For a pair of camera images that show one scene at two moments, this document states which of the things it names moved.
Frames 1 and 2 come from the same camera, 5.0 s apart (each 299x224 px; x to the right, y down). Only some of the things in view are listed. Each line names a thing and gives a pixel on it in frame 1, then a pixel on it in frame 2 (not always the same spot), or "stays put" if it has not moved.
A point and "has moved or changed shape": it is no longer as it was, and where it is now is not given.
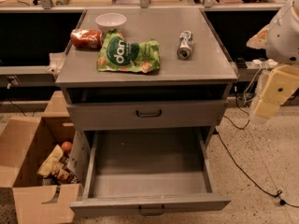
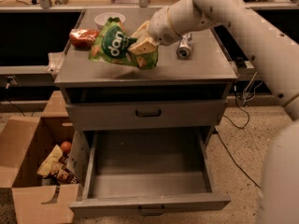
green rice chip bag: [118, 54] has moved or changed shape
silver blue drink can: [186, 45] stays put
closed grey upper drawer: [147, 115] stays put
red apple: [66, 146] stays put
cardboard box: [23, 141] stays put
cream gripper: [284, 37] -> [160, 27]
